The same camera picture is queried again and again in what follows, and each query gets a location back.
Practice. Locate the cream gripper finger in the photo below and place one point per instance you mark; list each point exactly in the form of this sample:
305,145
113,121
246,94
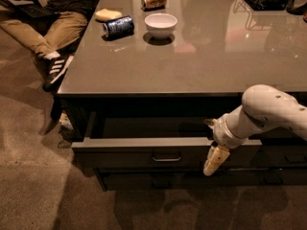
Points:
216,156

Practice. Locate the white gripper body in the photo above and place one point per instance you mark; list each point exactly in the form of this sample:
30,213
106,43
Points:
223,134

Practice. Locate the dark top drawer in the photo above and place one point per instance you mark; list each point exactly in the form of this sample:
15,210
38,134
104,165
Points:
143,144

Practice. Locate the dark drawer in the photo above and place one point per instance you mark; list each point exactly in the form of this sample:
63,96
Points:
150,179
143,144

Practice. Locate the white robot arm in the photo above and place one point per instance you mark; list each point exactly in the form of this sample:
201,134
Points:
262,108

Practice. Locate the dark bottom drawer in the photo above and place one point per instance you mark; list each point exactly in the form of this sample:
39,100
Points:
150,179

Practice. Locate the right side drawers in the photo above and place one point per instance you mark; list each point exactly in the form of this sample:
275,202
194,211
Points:
276,157

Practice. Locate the white ceramic bowl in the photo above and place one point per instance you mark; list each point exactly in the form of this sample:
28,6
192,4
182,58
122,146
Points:
160,25

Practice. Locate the blue soda can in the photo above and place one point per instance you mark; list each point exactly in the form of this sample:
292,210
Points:
118,27

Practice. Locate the dark round object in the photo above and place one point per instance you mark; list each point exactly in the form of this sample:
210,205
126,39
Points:
297,7

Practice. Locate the tan soda can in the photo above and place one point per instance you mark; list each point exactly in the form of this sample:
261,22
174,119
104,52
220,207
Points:
153,4

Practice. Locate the yellow sponge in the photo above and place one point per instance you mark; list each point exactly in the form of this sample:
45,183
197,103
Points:
105,15

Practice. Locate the black striped sneaker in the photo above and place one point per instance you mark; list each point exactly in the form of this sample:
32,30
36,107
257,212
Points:
56,71

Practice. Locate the seated person khaki trousers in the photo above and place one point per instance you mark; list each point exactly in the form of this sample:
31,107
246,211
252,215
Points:
45,39

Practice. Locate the black laptop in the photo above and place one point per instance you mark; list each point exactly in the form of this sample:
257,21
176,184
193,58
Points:
33,9

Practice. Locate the dark cabinet frame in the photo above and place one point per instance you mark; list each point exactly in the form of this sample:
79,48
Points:
80,108

